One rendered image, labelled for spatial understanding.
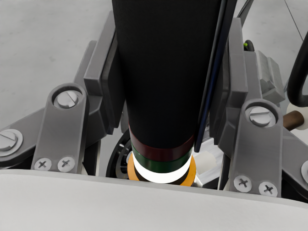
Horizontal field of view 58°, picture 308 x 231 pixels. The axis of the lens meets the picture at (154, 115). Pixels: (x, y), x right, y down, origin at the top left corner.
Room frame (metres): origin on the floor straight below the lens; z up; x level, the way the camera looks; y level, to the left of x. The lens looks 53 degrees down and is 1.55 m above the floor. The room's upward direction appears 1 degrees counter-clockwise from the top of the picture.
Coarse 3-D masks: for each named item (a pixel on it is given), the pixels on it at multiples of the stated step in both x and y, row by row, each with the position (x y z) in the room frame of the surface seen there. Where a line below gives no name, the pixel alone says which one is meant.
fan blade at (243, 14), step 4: (248, 0) 0.31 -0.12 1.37; (252, 0) 0.33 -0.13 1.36; (244, 4) 0.35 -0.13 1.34; (248, 4) 0.31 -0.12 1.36; (244, 8) 0.30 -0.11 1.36; (248, 8) 0.35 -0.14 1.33; (240, 12) 0.31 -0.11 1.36; (244, 12) 0.32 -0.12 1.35; (240, 16) 0.30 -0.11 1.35; (244, 16) 0.35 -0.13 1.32; (244, 20) 0.39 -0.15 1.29
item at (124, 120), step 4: (124, 104) 0.41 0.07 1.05; (124, 108) 0.41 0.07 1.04; (124, 112) 0.41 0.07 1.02; (124, 116) 0.41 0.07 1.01; (120, 120) 0.43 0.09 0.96; (124, 120) 0.40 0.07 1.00; (124, 124) 0.40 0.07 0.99; (128, 124) 0.37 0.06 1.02; (124, 128) 0.40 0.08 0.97; (124, 132) 0.39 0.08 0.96
